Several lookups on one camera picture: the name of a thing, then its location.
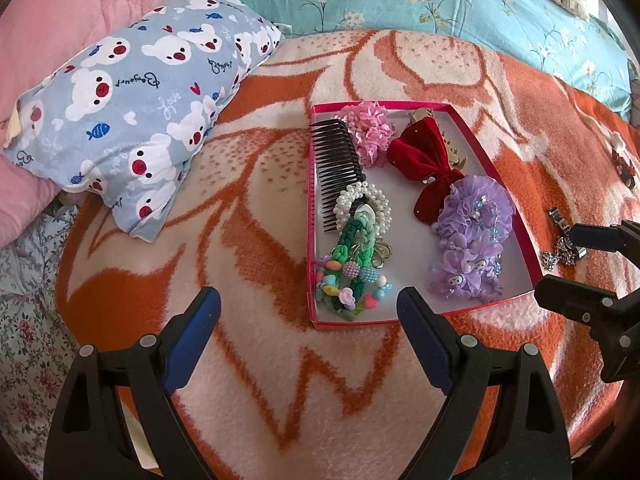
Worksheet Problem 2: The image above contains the red black hair clip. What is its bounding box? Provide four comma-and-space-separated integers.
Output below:
611, 132, 640, 191

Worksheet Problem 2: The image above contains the pink fluffy scrunchie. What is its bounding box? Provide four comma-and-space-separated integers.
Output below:
341, 101, 397, 168

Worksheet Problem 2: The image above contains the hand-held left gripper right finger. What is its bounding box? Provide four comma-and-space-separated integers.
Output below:
396, 286, 573, 480

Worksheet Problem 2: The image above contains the orange cream blanket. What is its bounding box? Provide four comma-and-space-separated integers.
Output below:
52, 30, 640, 480

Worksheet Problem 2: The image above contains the purple chiffon scrunchie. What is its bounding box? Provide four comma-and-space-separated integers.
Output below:
434, 175, 516, 251

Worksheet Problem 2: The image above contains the gold hair clip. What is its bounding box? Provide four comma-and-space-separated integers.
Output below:
407, 106, 468, 173

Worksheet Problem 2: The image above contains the silver flower brooch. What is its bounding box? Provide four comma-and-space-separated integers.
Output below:
372, 237, 396, 268

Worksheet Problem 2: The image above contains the small flower print sheet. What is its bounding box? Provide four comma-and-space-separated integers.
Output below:
0, 205, 126, 461

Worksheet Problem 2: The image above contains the white pearl scrunchie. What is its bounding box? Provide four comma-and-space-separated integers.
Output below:
334, 183, 392, 233

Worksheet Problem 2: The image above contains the blue bear print pillow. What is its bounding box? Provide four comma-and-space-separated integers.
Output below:
4, 0, 283, 243

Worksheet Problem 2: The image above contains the green braided hair tie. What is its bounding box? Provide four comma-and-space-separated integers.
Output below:
331, 210, 377, 321

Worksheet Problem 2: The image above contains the silver metal watch band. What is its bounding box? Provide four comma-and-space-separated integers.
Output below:
541, 207, 587, 271

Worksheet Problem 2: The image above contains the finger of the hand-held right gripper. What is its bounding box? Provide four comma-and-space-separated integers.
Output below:
534, 275, 640, 383
570, 219, 640, 257

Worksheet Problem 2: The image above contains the red cardboard box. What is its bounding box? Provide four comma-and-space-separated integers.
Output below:
306, 102, 543, 331

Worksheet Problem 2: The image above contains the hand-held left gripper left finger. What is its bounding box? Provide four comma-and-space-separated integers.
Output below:
42, 286, 222, 480

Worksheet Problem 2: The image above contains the red velvet bow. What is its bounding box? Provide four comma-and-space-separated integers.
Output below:
386, 117, 466, 223

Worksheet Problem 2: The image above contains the black hair comb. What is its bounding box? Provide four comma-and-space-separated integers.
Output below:
309, 119, 366, 233

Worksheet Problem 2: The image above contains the colourful beaded bracelet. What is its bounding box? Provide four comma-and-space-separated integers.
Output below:
314, 255, 393, 313

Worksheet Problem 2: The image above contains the pink quilt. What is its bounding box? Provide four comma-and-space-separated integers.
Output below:
0, 0, 196, 248

